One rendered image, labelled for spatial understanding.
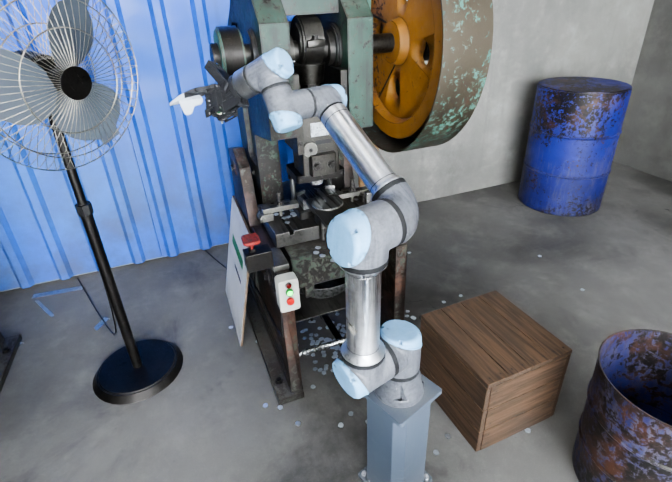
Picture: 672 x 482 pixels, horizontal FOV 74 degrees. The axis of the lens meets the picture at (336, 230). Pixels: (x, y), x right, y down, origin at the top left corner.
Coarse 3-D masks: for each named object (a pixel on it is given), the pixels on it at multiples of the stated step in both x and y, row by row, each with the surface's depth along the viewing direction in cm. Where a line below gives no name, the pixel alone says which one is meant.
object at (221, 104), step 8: (216, 88) 118; (232, 88) 114; (208, 96) 119; (216, 96) 117; (224, 96) 118; (232, 96) 116; (240, 96) 115; (208, 104) 120; (216, 104) 117; (224, 104) 117; (232, 104) 116; (240, 104) 115; (248, 104) 117; (208, 112) 119; (216, 112) 117; (224, 112) 118; (232, 112) 121; (224, 120) 125
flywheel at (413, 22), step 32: (384, 0) 172; (416, 0) 153; (384, 32) 170; (416, 32) 157; (384, 64) 183; (416, 64) 161; (384, 96) 189; (416, 96) 165; (384, 128) 187; (416, 128) 163
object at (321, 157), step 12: (312, 120) 161; (312, 132) 163; (324, 132) 165; (312, 144) 164; (324, 144) 167; (336, 144) 169; (300, 156) 168; (312, 156) 164; (324, 156) 166; (336, 156) 171; (300, 168) 171; (312, 168) 166; (324, 168) 168; (336, 168) 173
